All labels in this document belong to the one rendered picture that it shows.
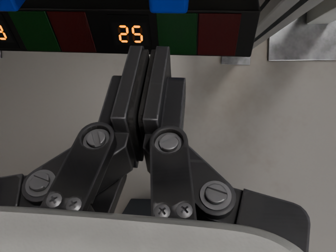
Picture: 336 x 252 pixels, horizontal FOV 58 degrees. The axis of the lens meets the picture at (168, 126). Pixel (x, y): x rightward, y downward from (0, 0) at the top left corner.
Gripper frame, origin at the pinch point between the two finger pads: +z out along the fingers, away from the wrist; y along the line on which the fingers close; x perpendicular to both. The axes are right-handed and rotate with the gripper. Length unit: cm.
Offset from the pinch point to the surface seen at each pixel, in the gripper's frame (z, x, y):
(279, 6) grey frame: 23.0, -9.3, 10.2
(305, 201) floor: 32, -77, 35
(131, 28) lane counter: 11.0, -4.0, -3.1
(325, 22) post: 65, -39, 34
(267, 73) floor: 58, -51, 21
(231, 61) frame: 60, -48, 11
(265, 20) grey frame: 28.0, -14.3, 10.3
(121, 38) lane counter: 11.0, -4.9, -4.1
